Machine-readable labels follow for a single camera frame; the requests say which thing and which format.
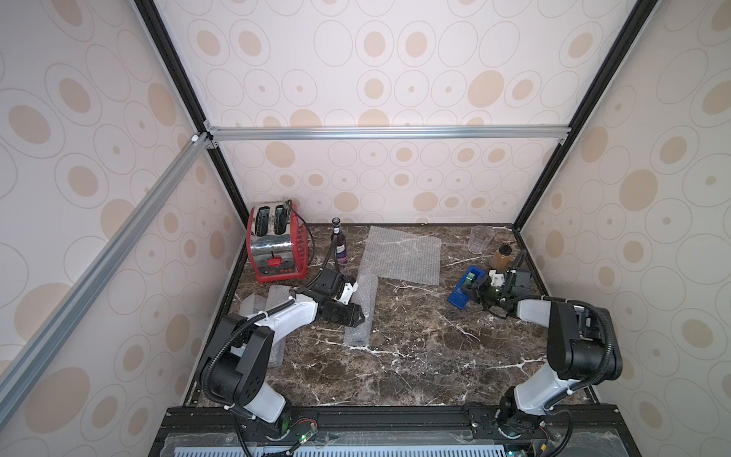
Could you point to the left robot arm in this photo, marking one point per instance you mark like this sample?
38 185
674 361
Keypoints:
233 368

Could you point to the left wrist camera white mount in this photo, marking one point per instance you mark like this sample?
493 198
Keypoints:
346 294

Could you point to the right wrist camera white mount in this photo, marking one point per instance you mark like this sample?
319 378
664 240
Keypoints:
497 279

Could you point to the stack of bubble wrap sheets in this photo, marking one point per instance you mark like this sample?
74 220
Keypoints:
403 256

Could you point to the clear drinking glass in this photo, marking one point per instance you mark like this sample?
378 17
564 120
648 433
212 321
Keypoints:
479 239

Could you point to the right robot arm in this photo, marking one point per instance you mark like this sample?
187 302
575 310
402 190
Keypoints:
581 345

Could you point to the black right frame post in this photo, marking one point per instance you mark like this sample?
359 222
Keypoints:
620 47

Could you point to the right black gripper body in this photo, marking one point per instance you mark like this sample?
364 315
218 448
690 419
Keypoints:
488 291

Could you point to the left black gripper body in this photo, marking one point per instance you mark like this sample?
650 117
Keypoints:
335 306

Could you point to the brown spice jar black lid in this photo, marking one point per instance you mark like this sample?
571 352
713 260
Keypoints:
501 258

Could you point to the black frame post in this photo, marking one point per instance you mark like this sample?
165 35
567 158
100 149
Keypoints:
620 47
153 22

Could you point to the black left frame post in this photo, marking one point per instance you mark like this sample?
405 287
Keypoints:
153 22

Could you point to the diagonal aluminium frame bar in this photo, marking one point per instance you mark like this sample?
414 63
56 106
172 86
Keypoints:
35 358

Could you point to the blue tape dispenser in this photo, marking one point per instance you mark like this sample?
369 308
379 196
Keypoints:
472 276

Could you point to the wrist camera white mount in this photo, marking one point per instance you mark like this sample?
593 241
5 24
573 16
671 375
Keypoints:
497 279
346 294

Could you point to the horizontal aluminium frame bar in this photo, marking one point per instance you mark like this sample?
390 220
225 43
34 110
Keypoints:
384 133

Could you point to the red and chrome toaster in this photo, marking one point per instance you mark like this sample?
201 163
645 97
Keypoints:
277 243

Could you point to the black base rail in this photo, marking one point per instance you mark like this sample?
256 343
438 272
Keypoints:
583 430

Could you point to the purple bottle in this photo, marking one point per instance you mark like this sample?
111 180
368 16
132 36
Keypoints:
339 241

